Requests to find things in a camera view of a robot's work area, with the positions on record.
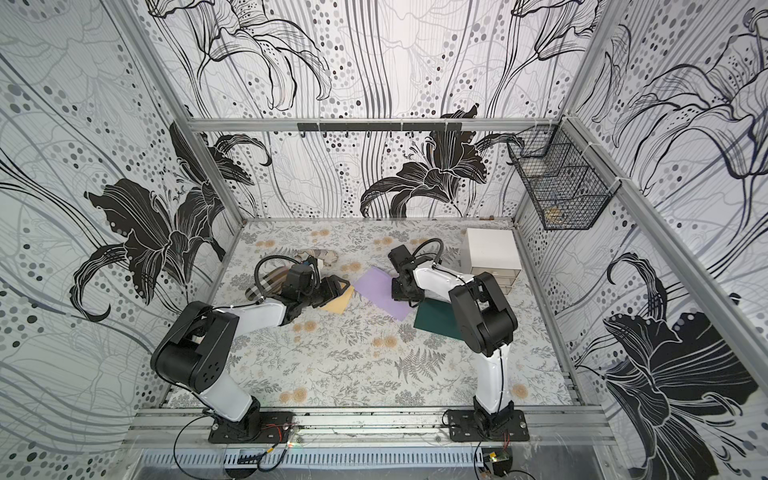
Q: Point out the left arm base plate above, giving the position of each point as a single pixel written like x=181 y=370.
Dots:
x=255 y=428

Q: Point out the white perforated cable duct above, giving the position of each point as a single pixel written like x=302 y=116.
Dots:
x=342 y=459

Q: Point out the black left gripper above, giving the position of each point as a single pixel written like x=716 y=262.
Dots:
x=332 y=289

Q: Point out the plaid cylindrical case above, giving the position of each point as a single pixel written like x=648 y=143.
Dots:
x=271 y=284

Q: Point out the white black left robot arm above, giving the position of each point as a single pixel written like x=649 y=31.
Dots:
x=193 y=354

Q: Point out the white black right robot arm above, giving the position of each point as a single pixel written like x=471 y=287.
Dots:
x=483 y=316

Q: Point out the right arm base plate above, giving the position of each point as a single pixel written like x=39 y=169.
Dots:
x=472 y=426

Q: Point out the white mini drawer cabinet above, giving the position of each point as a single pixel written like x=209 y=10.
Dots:
x=492 y=251

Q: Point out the small electronics board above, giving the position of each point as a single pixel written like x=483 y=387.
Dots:
x=497 y=462

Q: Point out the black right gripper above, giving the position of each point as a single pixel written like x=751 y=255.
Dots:
x=405 y=289

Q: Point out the black wire wall basket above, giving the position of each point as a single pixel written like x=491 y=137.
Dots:
x=563 y=186

